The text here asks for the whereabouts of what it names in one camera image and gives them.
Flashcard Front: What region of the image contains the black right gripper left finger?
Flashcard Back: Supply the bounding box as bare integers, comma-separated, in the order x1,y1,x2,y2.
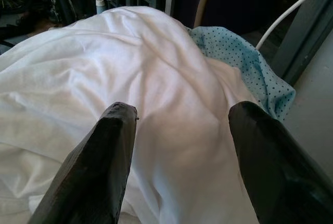
28,101,138,224

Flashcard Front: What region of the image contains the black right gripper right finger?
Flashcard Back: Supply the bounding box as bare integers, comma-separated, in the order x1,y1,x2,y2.
228,101,333,224

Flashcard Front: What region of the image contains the white cloth garment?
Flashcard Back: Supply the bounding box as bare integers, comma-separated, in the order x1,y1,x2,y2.
0,6,261,224

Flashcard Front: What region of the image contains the light blue dotted cloth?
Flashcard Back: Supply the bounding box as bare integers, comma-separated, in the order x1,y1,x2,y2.
187,26,297,122

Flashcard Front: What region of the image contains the white pump bottle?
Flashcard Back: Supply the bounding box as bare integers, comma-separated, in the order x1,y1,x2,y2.
94,0,106,15

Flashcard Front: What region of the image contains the grey-green door frame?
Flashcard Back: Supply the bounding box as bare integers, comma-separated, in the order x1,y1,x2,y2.
270,0,333,86

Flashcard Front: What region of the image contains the white cable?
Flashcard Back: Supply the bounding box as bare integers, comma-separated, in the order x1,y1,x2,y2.
255,0,333,50

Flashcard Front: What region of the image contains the dark chair with tan frame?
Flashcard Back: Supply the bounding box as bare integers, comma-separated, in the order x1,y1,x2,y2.
194,0,317,39

